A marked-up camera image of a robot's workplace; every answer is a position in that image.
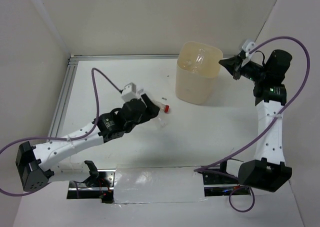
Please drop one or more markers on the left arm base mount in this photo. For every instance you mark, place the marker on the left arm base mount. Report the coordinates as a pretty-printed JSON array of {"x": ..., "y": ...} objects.
[{"x": 99, "y": 185}]

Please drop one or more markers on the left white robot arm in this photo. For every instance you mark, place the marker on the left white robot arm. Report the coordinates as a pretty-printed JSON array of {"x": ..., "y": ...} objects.
[{"x": 41, "y": 164}]

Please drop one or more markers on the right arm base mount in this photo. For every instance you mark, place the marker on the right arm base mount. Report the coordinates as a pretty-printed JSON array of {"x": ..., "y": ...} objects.
[{"x": 219, "y": 184}]

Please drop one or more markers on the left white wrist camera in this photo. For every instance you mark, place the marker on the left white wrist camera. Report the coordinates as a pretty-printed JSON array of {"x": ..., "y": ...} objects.
[{"x": 131, "y": 91}]

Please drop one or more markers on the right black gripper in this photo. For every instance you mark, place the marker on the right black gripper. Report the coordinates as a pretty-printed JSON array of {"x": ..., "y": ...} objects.
[{"x": 233, "y": 65}]

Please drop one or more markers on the red-capped labelled bottle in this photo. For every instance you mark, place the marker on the red-capped labelled bottle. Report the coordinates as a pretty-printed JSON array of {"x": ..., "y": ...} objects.
[{"x": 163, "y": 108}]

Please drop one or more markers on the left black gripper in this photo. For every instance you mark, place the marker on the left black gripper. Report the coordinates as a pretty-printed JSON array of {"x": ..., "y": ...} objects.
[{"x": 150, "y": 111}]

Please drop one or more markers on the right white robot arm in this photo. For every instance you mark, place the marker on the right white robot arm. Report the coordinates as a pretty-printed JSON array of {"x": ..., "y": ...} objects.
[{"x": 267, "y": 171}]

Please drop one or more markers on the clear plastic bottle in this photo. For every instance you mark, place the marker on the clear plastic bottle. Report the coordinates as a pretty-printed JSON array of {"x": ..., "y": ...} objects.
[{"x": 194, "y": 64}]

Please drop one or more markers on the beige plastic bin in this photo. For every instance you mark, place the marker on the beige plastic bin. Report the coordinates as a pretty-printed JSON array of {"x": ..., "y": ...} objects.
[{"x": 195, "y": 88}]

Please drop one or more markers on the aluminium frame rail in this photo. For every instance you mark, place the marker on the aluminium frame rail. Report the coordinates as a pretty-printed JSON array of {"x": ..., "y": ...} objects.
[{"x": 91, "y": 84}]

